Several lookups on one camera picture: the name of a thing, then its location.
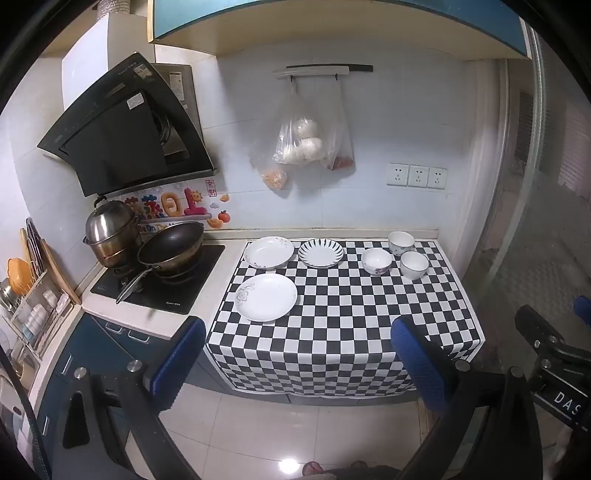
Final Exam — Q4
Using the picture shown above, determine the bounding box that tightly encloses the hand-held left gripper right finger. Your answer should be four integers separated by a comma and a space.
390, 316, 546, 480

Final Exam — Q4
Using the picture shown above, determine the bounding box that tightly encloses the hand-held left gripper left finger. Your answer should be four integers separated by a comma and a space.
44, 316, 207, 480

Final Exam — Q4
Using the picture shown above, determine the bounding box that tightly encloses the white bowl with grey flower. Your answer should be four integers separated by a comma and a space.
361, 248, 393, 276

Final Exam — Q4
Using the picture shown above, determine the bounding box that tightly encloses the white plate with grey flower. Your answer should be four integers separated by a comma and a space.
235, 273, 298, 322

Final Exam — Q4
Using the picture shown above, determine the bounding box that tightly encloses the white plate with blue stripes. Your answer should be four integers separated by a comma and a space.
298, 239, 345, 269

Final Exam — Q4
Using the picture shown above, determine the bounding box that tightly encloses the black glass cooktop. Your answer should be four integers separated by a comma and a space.
90, 244, 226, 316

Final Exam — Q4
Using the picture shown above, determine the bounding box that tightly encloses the black and white checkered tablecloth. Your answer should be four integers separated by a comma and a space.
203, 239, 485, 400

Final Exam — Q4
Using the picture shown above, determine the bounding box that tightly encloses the glass sliding door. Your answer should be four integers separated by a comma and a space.
471, 28, 591, 370

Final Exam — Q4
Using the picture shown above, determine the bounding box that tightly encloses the white bowl with dark rim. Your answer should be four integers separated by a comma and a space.
399, 250, 430, 281

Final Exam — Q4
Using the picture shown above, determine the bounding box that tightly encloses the blue base cabinet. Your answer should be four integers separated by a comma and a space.
36, 314, 208, 446

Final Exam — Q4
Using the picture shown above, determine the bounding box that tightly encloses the white bowl with coloured dots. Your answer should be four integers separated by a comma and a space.
387, 231, 415, 256

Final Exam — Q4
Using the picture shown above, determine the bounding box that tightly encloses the white plate with faint print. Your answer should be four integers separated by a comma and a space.
243, 236, 295, 270

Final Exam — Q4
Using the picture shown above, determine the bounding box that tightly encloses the wooden cutting board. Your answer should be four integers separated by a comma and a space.
39, 237, 83, 305

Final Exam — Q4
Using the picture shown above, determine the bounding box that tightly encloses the stainless steel steamer pot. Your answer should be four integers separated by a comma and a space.
83, 196, 141, 269

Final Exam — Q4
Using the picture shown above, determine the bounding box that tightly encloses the metal dish rack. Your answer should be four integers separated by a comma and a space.
0, 268, 75, 376

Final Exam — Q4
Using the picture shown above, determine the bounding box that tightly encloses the orange colander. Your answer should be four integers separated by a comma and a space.
7, 257, 37, 296

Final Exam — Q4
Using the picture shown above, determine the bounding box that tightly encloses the clear bag with orange contents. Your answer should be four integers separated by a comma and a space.
249, 138, 289, 191

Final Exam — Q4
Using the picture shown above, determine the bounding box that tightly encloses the clear bag with red contents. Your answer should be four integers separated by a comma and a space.
323, 76, 356, 171

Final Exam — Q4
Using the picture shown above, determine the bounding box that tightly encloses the black range hood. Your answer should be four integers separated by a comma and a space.
37, 52, 217, 198

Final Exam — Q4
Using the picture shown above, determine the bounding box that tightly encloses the clear bag with white buns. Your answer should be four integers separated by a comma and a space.
273, 78, 326, 165

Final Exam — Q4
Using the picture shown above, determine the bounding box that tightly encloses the white chimney cover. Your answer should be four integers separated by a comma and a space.
61, 14, 155, 112

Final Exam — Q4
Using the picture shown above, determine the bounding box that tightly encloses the black wok with handle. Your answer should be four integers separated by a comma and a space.
115, 220, 205, 304

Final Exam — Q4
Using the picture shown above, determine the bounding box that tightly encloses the colourful wall sticker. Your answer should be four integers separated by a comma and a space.
117, 178, 232, 232

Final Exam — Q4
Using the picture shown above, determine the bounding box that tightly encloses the wall hook rail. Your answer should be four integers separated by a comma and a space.
272, 65, 374, 80

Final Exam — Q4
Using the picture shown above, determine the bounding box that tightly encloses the blue wall cabinet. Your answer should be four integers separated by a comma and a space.
147, 0, 532, 62

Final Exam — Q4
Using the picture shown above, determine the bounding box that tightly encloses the aluminium exhaust duct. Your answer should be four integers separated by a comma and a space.
96, 0, 153, 20

